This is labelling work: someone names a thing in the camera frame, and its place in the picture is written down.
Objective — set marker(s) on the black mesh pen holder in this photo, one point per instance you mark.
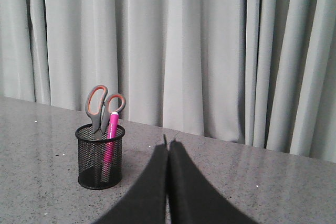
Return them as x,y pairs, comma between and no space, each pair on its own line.
99,161

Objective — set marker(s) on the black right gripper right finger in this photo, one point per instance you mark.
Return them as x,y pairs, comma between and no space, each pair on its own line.
192,198

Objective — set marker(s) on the grey curtain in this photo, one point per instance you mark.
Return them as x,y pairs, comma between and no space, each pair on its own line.
256,72

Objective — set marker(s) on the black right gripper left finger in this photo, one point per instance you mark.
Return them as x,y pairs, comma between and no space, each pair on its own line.
145,201

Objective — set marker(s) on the grey orange scissors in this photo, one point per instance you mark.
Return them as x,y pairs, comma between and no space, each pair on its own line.
100,118

